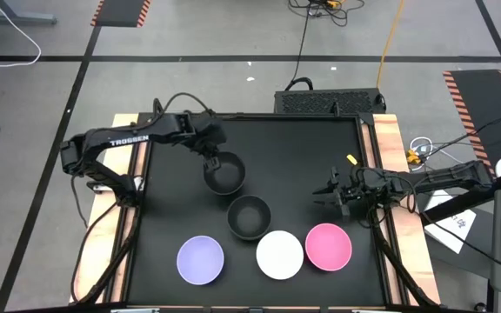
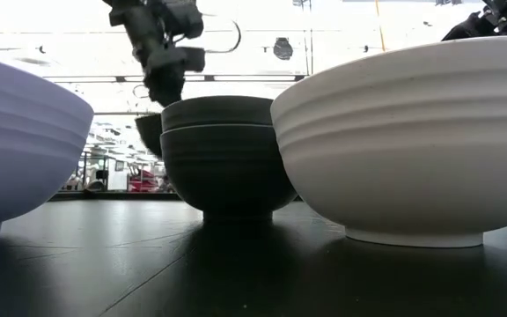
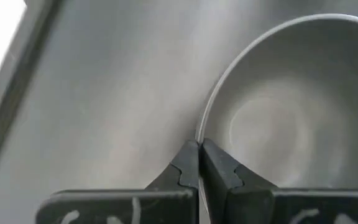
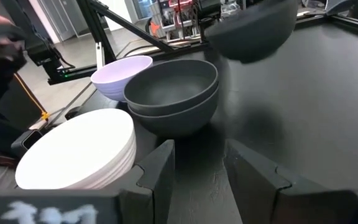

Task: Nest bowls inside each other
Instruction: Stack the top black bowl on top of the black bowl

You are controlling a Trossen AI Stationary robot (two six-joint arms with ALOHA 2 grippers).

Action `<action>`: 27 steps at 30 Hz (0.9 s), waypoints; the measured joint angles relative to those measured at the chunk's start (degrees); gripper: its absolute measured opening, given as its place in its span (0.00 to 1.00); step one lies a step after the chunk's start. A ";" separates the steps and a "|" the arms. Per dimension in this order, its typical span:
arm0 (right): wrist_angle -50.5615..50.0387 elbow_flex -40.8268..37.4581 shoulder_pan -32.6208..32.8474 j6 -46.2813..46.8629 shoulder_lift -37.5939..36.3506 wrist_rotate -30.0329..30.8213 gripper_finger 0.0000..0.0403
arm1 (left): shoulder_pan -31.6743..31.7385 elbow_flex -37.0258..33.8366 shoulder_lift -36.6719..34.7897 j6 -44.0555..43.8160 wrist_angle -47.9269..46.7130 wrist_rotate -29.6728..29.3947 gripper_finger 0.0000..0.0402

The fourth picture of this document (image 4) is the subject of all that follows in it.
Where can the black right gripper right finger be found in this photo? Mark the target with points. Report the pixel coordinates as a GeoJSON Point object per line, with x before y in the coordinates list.
{"type": "Point", "coordinates": [259, 193]}

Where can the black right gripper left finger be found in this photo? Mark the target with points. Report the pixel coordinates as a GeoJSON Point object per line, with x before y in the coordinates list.
{"type": "Point", "coordinates": [154, 193]}

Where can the black bowl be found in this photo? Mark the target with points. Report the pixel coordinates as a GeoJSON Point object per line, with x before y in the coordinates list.
{"type": "Point", "coordinates": [253, 34]}
{"type": "Point", "coordinates": [166, 90]}
{"type": "Point", "coordinates": [179, 123]}

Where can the white bowl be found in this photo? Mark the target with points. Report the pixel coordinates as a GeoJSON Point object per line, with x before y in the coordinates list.
{"type": "Point", "coordinates": [73, 149]}

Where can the purple bowl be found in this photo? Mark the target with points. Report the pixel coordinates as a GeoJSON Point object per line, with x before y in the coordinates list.
{"type": "Point", "coordinates": [117, 73]}

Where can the small black box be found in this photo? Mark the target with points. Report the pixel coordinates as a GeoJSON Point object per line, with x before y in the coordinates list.
{"type": "Point", "coordinates": [19, 146]}

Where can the cluttered equipment rack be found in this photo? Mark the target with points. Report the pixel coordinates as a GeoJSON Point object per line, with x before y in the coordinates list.
{"type": "Point", "coordinates": [172, 18]}

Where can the black control box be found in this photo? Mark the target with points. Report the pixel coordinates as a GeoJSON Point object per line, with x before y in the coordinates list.
{"type": "Point", "coordinates": [39, 49]}

